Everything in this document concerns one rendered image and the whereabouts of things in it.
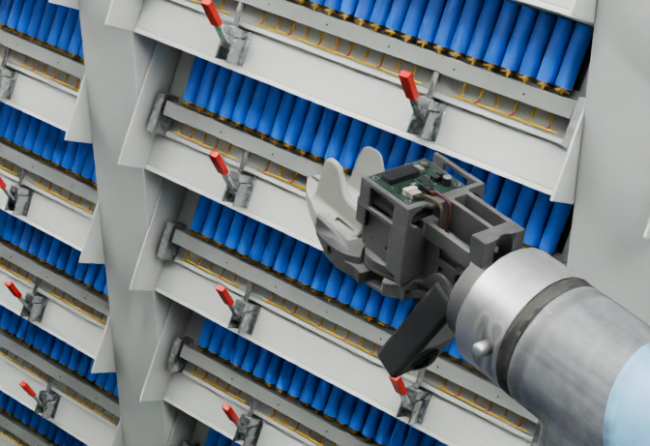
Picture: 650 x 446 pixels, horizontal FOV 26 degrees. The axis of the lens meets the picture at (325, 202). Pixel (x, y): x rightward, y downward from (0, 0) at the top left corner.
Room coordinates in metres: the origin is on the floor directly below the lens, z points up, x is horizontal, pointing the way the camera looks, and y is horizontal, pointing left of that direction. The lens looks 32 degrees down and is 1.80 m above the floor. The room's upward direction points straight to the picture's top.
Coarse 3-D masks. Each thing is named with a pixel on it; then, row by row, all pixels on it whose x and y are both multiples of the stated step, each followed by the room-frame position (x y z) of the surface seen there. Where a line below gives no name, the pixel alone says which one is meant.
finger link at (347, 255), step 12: (324, 228) 0.87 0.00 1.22; (324, 240) 0.86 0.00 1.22; (336, 240) 0.85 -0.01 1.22; (360, 240) 0.85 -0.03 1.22; (324, 252) 0.85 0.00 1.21; (336, 252) 0.84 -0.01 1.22; (348, 252) 0.83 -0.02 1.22; (360, 252) 0.84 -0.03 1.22; (336, 264) 0.84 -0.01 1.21; (348, 264) 0.83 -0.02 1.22; (360, 264) 0.83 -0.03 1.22; (360, 276) 0.82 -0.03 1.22; (372, 276) 0.82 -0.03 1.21
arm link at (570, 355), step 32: (576, 288) 0.73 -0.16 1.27; (544, 320) 0.70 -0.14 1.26; (576, 320) 0.69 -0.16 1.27; (608, 320) 0.69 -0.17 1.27; (640, 320) 0.70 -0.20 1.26; (512, 352) 0.70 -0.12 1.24; (544, 352) 0.68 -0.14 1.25; (576, 352) 0.67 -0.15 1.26; (608, 352) 0.67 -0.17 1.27; (640, 352) 0.66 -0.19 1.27; (512, 384) 0.69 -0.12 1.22; (544, 384) 0.67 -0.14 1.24; (576, 384) 0.66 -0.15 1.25; (608, 384) 0.65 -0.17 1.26; (640, 384) 0.64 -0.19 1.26; (544, 416) 0.67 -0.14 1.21; (576, 416) 0.65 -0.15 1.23; (608, 416) 0.63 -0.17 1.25; (640, 416) 0.62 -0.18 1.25
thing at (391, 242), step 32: (448, 160) 0.87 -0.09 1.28; (384, 192) 0.82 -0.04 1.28; (416, 192) 0.82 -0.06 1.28; (448, 192) 0.83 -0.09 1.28; (480, 192) 0.84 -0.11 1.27; (384, 224) 0.82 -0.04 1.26; (416, 224) 0.82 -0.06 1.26; (448, 224) 0.81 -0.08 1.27; (480, 224) 0.79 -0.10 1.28; (512, 224) 0.79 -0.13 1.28; (384, 256) 0.82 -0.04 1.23; (416, 256) 0.81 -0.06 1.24; (448, 256) 0.79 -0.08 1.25; (480, 256) 0.76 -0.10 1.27; (384, 288) 0.80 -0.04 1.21; (416, 288) 0.81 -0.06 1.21; (448, 288) 0.78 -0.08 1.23; (448, 320) 0.76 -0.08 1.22
